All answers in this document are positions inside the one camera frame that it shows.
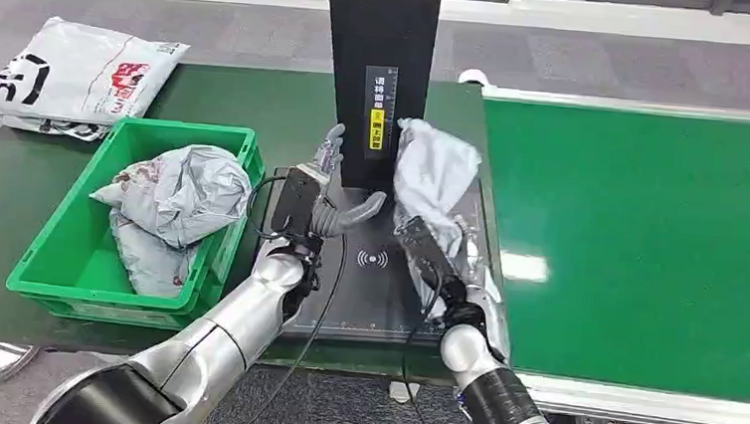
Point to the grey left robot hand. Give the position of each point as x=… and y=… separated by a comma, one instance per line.
x=348, y=216

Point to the black and yellow column label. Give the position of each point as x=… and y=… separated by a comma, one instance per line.
x=378, y=115

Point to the white parcel with black print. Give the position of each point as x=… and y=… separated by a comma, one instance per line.
x=74, y=70

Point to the green conveyor belt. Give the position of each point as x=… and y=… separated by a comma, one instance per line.
x=645, y=223

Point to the white conveyor roller end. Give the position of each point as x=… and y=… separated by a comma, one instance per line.
x=473, y=76

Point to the black scanner base plate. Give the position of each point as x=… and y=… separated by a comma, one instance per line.
x=369, y=296

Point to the green plastic crate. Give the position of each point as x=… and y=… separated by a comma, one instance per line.
x=67, y=262

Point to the silver conveyor frame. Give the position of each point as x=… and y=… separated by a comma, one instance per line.
x=632, y=404

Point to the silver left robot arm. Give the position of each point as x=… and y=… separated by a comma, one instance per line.
x=220, y=352

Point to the white table foot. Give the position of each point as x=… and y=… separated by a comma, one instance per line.
x=403, y=392

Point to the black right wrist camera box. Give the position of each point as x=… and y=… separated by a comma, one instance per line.
x=428, y=250

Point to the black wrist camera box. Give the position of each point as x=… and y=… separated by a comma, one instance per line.
x=428, y=250
x=296, y=202

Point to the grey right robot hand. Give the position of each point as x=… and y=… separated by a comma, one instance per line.
x=459, y=259

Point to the light grey plastic parcel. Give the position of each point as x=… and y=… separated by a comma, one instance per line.
x=431, y=168

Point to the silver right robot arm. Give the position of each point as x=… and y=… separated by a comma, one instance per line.
x=494, y=391

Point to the white parcel with dark pattern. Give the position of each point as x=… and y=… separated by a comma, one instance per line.
x=57, y=127

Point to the black scanner column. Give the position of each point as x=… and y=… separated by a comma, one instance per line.
x=381, y=32

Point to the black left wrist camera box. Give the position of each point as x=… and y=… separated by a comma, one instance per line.
x=296, y=202

